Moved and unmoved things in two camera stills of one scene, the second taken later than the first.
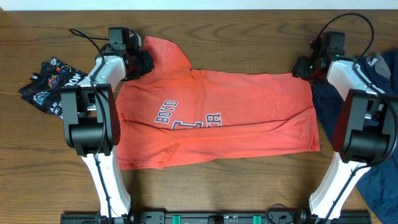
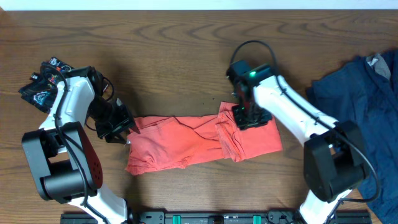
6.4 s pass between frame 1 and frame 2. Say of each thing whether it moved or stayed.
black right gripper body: moved
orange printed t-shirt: moved
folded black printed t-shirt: stayed
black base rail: stayed
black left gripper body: moved
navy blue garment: stayed
